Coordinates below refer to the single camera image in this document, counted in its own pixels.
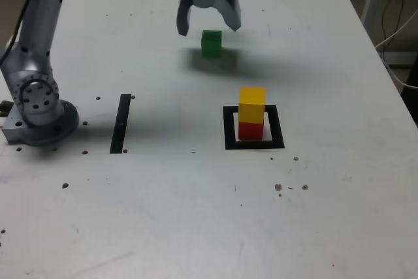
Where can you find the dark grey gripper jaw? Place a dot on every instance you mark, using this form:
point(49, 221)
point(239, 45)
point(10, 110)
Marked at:
point(183, 14)

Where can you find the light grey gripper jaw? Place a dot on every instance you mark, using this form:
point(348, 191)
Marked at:
point(228, 4)

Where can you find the green cube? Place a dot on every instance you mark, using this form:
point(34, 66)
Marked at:
point(211, 45)

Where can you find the yellow cube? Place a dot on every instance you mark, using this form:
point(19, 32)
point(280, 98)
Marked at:
point(251, 106)

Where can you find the red cube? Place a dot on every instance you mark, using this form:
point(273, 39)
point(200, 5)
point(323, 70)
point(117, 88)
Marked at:
point(249, 131)

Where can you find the black tape square outline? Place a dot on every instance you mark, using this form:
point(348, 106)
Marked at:
point(228, 128)

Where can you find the black tape strip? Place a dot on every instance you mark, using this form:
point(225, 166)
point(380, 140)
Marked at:
point(120, 125)

